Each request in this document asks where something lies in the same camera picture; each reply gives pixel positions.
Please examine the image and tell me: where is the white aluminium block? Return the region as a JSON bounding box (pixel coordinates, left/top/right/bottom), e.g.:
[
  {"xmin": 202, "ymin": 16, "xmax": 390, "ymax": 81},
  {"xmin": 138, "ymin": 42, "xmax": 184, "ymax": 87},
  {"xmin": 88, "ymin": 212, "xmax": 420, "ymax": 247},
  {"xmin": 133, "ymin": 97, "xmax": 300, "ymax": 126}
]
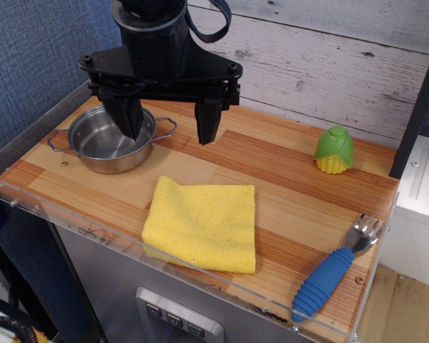
[{"xmin": 394, "ymin": 135, "xmax": 429, "ymax": 217}]

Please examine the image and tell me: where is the metal side rail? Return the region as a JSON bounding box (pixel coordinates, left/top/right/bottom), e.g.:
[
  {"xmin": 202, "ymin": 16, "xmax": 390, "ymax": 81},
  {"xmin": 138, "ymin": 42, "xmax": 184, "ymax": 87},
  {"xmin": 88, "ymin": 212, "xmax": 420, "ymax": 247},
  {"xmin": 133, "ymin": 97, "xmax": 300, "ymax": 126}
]
[{"xmin": 0, "ymin": 81, "xmax": 91, "ymax": 175}]

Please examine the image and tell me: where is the small steel pot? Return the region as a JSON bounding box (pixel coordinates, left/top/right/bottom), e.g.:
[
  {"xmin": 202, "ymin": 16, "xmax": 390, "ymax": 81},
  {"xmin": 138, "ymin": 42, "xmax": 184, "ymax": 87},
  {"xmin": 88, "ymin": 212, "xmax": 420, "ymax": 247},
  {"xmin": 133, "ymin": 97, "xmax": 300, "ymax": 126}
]
[{"xmin": 47, "ymin": 105, "xmax": 178, "ymax": 174}]

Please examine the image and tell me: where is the blue handled fork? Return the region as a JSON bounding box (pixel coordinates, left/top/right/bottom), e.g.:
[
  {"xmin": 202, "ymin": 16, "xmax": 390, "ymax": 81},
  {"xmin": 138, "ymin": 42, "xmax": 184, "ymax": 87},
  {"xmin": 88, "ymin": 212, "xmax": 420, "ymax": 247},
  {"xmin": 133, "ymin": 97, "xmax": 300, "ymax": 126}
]
[{"xmin": 291, "ymin": 214, "xmax": 386, "ymax": 323}]

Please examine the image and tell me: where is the black vertical post right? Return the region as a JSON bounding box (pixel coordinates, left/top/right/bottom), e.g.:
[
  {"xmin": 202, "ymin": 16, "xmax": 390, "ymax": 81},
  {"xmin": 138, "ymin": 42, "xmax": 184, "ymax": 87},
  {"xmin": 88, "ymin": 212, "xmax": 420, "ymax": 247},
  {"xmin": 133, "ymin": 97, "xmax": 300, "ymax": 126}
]
[{"xmin": 389, "ymin": 67, "xmax": 429, "ymax": 179}]

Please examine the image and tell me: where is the black cable loop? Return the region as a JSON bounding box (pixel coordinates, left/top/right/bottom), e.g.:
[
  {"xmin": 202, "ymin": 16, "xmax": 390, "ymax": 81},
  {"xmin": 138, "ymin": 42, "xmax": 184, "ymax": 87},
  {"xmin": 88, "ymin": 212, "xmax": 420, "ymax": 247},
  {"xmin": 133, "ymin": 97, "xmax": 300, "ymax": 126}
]
[{"xmin": 184, "ymin": 0, "xmax": 232, "ymax": 42}]

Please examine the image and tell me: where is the green and yellow toy corn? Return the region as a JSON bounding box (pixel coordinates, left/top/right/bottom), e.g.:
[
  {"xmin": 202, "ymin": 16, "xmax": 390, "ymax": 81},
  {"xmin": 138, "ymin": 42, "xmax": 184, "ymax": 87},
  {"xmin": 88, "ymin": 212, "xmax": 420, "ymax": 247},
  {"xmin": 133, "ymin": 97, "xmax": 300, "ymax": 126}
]
[{"xmin": 313, "ymin": 126, "xmax": 354, "ymax": 174}]

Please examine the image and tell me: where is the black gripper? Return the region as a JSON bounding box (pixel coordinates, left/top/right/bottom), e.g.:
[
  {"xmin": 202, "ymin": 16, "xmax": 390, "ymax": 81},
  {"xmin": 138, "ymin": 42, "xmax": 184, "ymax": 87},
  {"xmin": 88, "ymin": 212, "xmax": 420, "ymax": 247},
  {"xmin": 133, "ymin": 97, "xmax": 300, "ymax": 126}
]
[{"xmin": 79, "ymin": 1, "xmax": 242, "ymax": 145}]

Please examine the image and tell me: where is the clear acrylic front guard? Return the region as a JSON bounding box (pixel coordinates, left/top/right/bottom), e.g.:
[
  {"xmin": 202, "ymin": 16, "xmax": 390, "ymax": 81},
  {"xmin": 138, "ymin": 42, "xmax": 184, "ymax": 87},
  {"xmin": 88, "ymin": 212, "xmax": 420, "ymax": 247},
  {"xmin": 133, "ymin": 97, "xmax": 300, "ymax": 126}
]
[{"xmin": 0, "ymin": 170, "xmax": 395, "ymax": 342}]

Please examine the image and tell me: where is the black corrugated hose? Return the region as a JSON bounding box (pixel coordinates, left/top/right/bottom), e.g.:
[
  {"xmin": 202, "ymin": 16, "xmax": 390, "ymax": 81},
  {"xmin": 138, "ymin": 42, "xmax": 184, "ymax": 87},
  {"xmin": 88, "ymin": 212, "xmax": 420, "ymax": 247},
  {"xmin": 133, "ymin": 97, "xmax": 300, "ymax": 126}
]
[{"xmin": 0, "ymin": 312, "xmax": 37, "ymax": 343}]

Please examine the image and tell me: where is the silver button panel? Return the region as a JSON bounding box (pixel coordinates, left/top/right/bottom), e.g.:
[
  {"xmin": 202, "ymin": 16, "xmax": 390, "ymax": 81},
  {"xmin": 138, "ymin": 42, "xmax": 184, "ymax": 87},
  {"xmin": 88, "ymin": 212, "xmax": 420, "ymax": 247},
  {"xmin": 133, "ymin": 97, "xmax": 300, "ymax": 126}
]
[{"xmin": 135, "ymin": 287, "xmax": 225, "ymax": 342}]

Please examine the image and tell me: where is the yellow cloth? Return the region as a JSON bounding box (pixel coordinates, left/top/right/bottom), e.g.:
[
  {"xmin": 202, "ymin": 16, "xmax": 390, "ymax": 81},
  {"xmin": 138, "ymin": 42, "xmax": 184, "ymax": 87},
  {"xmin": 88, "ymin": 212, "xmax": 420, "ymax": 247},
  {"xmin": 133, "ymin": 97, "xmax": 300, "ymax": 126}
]
[{"xmin": 142, "ymin": 176, "xmax": 256, "ymax": 274}]

